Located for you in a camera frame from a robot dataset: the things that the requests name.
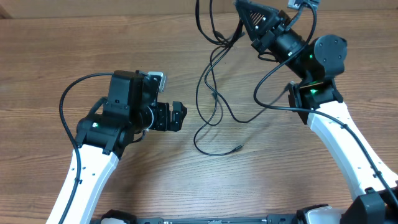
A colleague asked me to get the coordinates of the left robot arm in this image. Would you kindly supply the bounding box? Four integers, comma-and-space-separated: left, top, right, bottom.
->
47, 70, 187, 223

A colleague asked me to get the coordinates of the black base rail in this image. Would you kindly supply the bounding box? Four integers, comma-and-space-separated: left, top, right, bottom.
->
99, 203, 352, 224

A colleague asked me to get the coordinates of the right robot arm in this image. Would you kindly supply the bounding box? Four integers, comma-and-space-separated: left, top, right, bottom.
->
234, 1, 397, 223

